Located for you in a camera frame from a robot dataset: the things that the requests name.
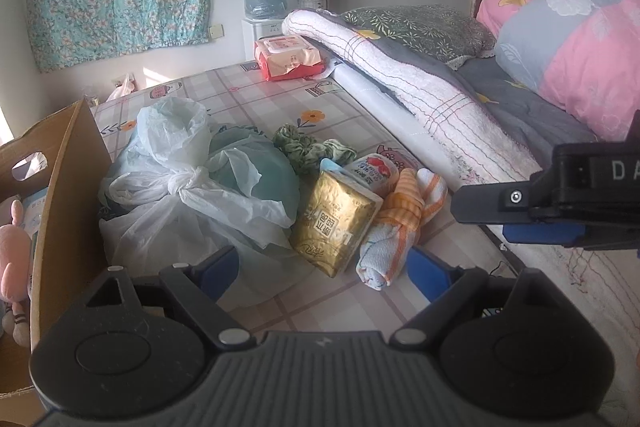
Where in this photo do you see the blue bandage box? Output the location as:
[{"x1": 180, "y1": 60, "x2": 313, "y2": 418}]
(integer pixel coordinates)
[{"x1": 22, "y1": 187, "x2": 48, "y2": 241}]

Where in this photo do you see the pink plush pig toy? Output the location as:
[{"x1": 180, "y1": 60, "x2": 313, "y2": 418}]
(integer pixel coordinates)
[{"x1": 0, "y1": 199, "x2": 32, "y2": 348}]

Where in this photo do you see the grey bed sheet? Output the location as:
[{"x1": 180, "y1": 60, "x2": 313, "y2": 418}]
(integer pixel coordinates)
[{"x1": 456, "y1": 56, "x2": 601, "y2": 158}]

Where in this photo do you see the orange striped towel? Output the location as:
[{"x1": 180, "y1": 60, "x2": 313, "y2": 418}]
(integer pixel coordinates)
[{"x1": 356, "y1": 168, "x2": 448, "y2": 291}]

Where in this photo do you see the white rolled blanket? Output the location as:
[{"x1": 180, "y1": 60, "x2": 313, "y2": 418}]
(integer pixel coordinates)
[{"x1": 282, "y1": 10, "x2": 542, "y2": 190}]

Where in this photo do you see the white tied plastic bag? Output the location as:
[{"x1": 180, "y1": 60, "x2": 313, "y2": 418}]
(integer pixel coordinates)
[{"x1": 99, "y1": 98, "x2": 312, "y2": 310}]

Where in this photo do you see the gold tissue pack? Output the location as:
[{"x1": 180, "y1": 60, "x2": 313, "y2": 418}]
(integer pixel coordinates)
[{"x1": 291, "y1": 171, "x2": 383, "y2": 277}]

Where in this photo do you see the white red label can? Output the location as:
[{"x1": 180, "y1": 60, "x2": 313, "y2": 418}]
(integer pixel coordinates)
[{"x1": 344, "y1": 153, "x2": 400, "y2": 198}]

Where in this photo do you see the pink blue quilt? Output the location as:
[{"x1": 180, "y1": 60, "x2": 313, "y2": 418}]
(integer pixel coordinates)
[{"x1": 476, "y1": 0, "x2": 640, "y2": 141}]

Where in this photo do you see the green scrunched cloth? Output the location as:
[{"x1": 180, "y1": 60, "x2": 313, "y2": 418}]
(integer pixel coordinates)
[{"x1": 272, "y1": 124, "x2": 357, "y2": 176}]

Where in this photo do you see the brown cardboard box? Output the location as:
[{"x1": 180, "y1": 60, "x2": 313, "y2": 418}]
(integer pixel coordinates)
[{"x1": 0, "y1": 98, "x2": 114, "y2": 413}]

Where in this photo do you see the white floor plastic bag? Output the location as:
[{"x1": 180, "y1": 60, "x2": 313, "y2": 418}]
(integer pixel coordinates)
[{"x1": 106, "y1": 72, "x2": 138, "y2": 102}]

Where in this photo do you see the dark floral pillow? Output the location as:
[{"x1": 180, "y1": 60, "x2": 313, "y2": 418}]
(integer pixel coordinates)
[{"x1": 341, "y1": 4, "x2": 496, "y2": 69}]

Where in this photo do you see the red wet wipes pack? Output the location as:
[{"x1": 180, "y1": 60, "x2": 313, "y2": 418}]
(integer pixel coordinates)
[{"x1": 254, "y1": 35, "x2": 326, "y2": 81}]

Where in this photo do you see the white water dispenser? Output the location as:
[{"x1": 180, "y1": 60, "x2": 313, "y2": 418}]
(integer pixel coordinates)
[{"x1": 241, "y1": 18, "x2": 283, "y2": 61}]

